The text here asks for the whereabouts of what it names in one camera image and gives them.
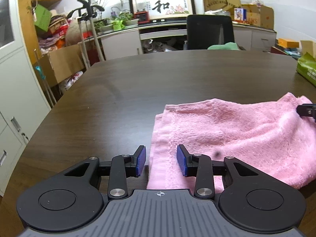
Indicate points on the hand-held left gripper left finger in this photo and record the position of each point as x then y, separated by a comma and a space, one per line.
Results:
140, 160

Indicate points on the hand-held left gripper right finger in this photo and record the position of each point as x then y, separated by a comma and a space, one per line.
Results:
182, 161

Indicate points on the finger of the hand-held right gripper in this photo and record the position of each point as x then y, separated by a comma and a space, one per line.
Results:
307, 109

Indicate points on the pink towel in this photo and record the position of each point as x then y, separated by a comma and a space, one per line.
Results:
222, 128

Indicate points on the green tissue pack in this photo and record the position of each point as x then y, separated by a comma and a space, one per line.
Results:
307, 68

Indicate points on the small brown cardboard box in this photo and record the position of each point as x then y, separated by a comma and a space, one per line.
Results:
308, 48

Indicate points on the orange flat box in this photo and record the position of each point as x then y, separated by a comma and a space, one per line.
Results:
288, 43

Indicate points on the printed open cardboard box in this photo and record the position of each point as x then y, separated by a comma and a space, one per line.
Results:
261, 17

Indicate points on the green seat cushion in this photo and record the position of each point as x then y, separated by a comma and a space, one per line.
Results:
224, 46

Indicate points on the clutter under counter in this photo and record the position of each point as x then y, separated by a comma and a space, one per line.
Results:
160, 45

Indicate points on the small blue picture box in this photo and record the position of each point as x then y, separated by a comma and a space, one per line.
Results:
240, 14

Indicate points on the white sideboard counter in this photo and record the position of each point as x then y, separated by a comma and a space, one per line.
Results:
121, 44

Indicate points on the white plastic bag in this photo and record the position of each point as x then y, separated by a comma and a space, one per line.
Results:
256, 1

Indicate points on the large brown cardboard box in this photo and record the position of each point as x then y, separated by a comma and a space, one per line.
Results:
61, 64

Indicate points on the black office chair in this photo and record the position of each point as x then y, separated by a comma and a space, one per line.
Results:
209, 32

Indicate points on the bright green plant pot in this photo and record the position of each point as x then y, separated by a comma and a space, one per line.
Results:
118, 26

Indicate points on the potted plant in tray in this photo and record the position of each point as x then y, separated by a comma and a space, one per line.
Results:
103, 27

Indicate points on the leafy plant in white tray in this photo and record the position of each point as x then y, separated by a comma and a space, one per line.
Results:
129, 19

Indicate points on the red blender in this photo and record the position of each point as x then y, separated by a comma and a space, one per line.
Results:
142, 14

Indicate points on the white metal cabinet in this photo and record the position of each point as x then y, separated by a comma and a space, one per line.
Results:
14, 79

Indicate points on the pile of bags and boxes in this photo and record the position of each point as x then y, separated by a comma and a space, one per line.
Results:
58, 32

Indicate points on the framed calligraphy picture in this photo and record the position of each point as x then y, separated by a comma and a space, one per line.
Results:
170, 5

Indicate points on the green cardboard box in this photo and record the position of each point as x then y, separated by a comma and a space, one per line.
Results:
43, 17

